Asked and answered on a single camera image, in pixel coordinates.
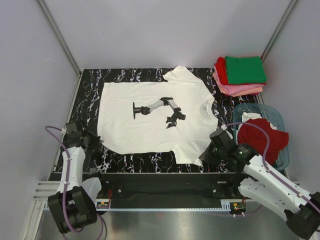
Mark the pink folded t shirt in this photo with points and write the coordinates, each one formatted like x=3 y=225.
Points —
x=231 y=90

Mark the left control board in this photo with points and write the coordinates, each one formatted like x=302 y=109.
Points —
x=103 y=205

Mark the dark red t shirt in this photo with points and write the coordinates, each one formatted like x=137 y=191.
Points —
x=254 y=137

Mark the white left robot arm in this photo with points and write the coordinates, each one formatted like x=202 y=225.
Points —
x=73 y=205

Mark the white slotted cable duct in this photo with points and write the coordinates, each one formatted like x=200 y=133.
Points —
x=101 y=209

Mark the red folded t shirt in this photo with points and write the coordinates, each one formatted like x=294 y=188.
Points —
x=220 y=66

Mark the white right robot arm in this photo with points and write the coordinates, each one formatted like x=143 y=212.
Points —
x=259 y=181

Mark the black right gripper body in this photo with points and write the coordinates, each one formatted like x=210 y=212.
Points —
x=211 y=154

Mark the right control board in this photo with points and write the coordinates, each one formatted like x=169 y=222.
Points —
x=239 y=206

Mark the clear blue plastic bin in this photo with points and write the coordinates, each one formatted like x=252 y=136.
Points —
x=270 y=121

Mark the control board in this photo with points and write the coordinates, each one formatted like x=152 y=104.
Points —
x=103 y=205
x=239 y=206

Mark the aluminium rail frame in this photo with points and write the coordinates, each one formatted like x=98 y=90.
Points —
x=45 y=191

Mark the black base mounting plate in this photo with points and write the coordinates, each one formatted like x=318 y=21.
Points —
x=143 y=202

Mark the green folded t shirt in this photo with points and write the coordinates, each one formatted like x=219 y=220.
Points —
x=245 y=70

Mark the white t shirt in bin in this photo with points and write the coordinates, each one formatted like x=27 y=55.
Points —
x=253 y=116

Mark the salmon folded t shirt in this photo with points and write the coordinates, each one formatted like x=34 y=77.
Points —
x=248 y=92

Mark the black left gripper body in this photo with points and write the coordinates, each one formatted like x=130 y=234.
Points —
x=93 y=140

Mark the white printed t shirt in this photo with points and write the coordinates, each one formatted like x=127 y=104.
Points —
x=124 y=132

